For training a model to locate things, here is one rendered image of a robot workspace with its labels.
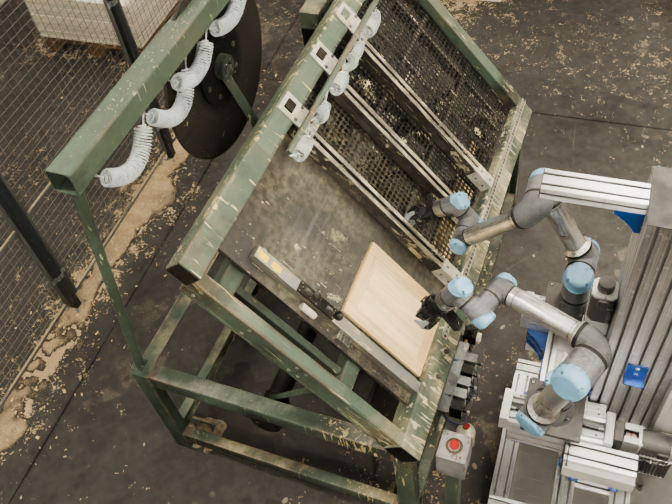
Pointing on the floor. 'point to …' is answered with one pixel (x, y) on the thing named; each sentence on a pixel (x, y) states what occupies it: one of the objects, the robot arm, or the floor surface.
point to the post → (452, 490)
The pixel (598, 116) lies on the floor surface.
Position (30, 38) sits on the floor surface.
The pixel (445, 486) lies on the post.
